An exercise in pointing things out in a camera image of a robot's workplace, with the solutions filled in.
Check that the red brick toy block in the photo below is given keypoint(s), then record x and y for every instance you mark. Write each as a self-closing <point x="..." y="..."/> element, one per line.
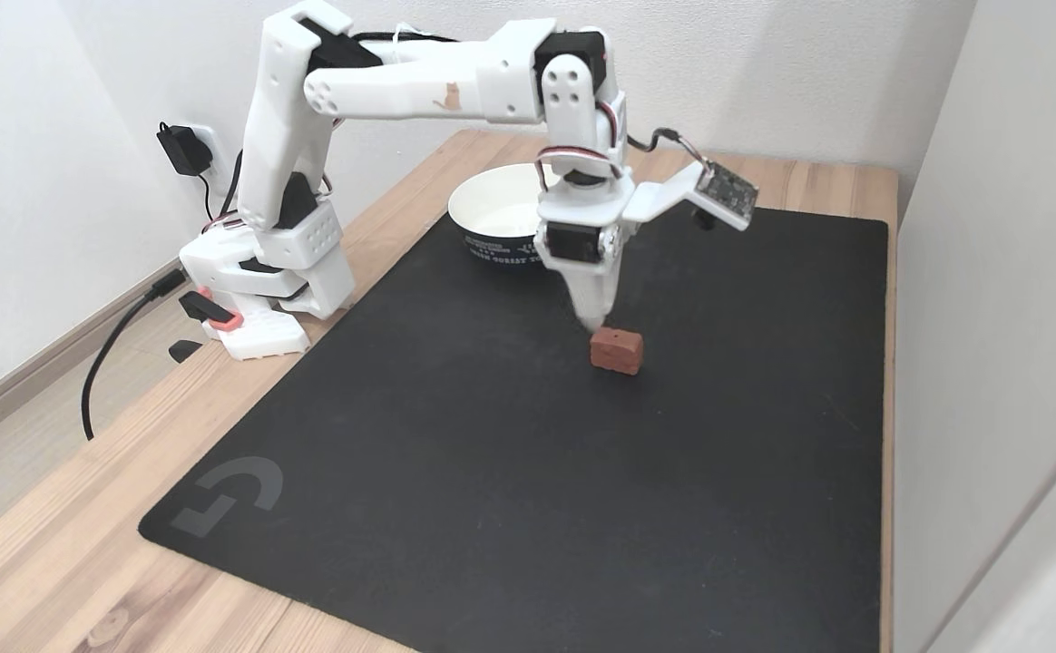
<point x="617" y="350"/>

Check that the white bowl with navy band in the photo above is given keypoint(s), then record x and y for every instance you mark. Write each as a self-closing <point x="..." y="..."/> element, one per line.
<point x="492" y="213"/>

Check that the black desk mat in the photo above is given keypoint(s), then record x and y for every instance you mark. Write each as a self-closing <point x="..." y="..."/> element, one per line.
<point x="537" y="472"/>

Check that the black and orange table clamp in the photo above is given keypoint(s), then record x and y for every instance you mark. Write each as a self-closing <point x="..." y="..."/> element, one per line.
<point x="212" y="310"/>

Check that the white side panel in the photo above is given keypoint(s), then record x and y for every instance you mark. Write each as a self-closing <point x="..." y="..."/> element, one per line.
<point x="991" y="317"/>

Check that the small black clamp pad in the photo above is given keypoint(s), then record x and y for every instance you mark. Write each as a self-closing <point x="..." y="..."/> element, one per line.
<point x="185" y="350"/>

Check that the black power adapter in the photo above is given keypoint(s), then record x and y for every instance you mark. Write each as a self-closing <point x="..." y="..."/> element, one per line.
<point x="181" y="150"/>

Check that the camera board on white mount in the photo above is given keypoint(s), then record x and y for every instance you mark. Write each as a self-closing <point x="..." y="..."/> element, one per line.
<point x="723" y="195"/>

